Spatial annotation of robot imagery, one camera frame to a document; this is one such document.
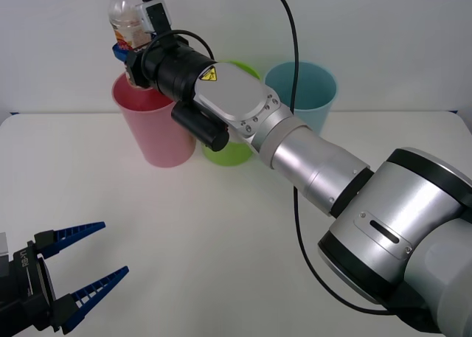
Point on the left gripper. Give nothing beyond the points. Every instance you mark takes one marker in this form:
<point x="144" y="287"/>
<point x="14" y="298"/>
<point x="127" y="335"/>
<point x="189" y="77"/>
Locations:
<point x="26" y="285"/>

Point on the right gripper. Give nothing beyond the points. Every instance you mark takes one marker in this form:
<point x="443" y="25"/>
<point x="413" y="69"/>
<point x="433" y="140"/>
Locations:
<point x="137" y="69"/>

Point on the clear bottle with red cap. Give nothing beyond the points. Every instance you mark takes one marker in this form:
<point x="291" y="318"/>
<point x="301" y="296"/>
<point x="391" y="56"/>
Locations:
<point x="123" y="16"/>

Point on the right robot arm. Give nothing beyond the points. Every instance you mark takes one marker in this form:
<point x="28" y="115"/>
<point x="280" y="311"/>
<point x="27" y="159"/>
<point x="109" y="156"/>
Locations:
<point x="332" y="174"/>

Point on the pink plastic bin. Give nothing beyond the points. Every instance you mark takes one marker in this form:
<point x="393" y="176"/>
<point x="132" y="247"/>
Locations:
<point x="162" y="138"/>

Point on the green plastic bin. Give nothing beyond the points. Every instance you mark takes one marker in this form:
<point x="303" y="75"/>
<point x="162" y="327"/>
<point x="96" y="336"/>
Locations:
<point x="228" y="154"/>

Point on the pale blue plastic bin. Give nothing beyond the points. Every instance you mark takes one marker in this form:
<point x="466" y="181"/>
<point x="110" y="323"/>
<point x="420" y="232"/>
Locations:
<point x="317" y="93"/>

